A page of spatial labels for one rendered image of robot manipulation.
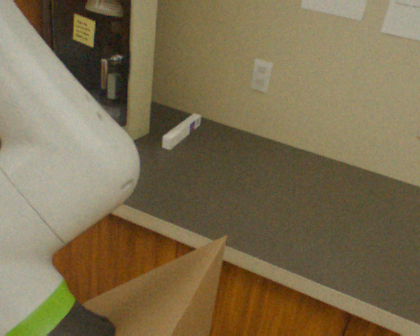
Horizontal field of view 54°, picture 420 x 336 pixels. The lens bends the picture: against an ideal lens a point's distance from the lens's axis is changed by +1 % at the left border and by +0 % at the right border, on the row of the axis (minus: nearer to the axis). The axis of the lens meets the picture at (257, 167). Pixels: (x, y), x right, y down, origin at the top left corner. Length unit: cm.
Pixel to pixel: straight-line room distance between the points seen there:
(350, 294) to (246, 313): 29
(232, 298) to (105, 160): 67
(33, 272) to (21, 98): 19
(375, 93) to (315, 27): 31
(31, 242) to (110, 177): 11
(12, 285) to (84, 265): 84
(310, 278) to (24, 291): 60
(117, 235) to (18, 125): 71
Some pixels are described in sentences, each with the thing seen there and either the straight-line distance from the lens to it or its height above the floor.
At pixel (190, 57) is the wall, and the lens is 170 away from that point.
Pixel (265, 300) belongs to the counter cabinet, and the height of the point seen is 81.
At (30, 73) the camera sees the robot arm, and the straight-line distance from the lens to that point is 52.
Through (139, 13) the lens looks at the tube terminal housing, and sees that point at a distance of 130.
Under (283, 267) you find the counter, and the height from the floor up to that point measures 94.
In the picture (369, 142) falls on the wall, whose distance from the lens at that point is 154.
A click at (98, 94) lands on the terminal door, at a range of 141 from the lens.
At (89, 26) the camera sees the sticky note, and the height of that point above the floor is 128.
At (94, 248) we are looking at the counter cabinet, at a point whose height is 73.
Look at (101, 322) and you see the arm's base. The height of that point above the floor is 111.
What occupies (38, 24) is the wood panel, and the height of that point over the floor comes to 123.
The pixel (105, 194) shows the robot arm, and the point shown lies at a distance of 51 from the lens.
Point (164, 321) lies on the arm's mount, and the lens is 49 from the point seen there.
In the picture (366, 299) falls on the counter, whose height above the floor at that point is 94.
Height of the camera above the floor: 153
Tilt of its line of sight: 26 degrees down
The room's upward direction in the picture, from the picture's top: 11 degrees clockwise
